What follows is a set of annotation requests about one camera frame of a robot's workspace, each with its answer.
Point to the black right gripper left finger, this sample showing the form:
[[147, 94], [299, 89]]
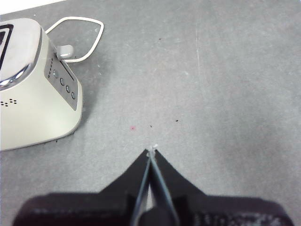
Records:
[[98, 209]]

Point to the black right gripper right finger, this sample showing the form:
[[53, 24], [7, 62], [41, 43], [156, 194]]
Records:
[[211, 212]]

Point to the grey toaster lever knob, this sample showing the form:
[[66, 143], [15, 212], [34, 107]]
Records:
[[65, 51]]

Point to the cream two-slot toaster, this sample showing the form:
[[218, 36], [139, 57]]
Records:
[[35, 113]]

